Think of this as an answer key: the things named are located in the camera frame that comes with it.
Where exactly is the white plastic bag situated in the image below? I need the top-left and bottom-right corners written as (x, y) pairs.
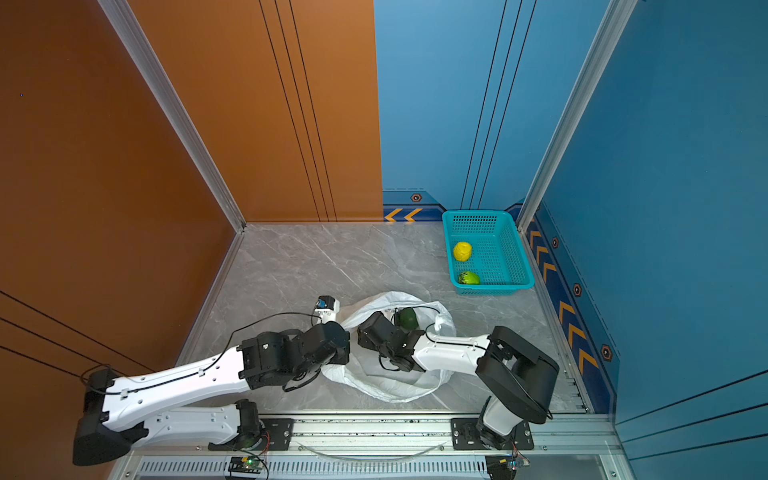
top-left (322, 291), bottom-right (456, 403)

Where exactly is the green lime fruit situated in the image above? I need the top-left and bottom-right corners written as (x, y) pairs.
top-left (458, 271), bottom-right (481, 285)

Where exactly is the yellow lemon fruit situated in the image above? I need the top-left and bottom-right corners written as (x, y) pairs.
top-left (452, 241), bottom-right (473, 262)

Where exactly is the teal plastic basket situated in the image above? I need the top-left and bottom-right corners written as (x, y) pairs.
top-left (442, 210), bottom-right (535, 296)

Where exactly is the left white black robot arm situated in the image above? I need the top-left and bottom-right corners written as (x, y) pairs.
top-left (73, 321), bottom-right (350, 466)

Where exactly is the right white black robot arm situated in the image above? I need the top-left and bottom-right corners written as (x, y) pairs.
top-left (357, 311), bottom-right (559, 450)

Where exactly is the green avocado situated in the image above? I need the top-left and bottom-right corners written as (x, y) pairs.
top-left (393, 307), bottom-right (419, 331)

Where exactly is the left green circuit board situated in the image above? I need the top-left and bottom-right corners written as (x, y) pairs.
top-left (226, 456), bottom-right (270, 479)

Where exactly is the green circuit board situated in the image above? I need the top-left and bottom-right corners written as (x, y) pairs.
top-left (485, 456), bottom-right (530, 480)
top-left (226, 456), bottom-right (270, 479)

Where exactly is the right green circuit board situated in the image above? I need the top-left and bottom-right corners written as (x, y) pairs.
top-left (485, 456), bottom-right (530, 480)

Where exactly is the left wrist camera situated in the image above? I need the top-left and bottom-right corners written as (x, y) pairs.
top-left (313, 295), bottom-right (340, 324)

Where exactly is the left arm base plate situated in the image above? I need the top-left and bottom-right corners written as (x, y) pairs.
top-left (207, 418), bottom-right (295, 452)

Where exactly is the aluminium front rail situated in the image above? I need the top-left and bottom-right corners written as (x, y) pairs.
top-left (110, 412), bottom-right (634, 479)

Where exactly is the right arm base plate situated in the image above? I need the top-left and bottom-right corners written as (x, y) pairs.
top-left (450, 417), bottom-right (535, 451)

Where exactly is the left aluminium corner post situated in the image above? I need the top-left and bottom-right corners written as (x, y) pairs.
top-left (97, 0), bottom-right (247, 234)

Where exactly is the aluminium corner post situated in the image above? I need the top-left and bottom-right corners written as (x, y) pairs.
top-left (516, 0), bottom-right (638, 234)
top-left (97, 0), bottom-right (247, 234)

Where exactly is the right aluminium corner post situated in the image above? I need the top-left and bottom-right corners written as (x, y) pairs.
top-left (516, 0), bottom-right (638, 234)

